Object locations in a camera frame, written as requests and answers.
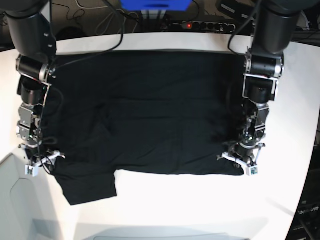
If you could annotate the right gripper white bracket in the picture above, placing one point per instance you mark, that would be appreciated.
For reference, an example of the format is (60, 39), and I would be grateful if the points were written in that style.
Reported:
(46, 160)

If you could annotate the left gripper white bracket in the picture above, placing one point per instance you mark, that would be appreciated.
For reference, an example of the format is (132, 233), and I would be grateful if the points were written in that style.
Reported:
(243, 154)

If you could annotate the black T-shirt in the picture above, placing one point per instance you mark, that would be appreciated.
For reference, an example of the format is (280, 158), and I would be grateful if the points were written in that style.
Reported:
(167, 113)

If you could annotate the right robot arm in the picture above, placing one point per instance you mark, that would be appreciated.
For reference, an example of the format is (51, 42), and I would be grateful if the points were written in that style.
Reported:
(29, 23)

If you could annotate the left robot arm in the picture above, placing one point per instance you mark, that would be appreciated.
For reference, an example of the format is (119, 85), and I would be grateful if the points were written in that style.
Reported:
(274, 23)

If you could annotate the black power strip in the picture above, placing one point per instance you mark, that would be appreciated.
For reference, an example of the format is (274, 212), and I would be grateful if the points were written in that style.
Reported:
(206, 27)

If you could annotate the blue plastic box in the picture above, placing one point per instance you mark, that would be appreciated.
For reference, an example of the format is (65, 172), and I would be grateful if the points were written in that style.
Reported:
(168, 5)

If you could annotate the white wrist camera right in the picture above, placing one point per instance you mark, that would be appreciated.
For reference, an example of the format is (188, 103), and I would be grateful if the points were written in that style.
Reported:
(31, 170)

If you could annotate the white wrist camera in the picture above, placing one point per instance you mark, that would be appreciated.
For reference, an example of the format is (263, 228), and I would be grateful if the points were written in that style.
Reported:
(31, 170)
(252, 170)

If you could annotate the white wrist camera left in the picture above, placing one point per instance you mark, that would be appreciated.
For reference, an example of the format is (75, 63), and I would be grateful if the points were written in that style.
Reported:
(252, 170)

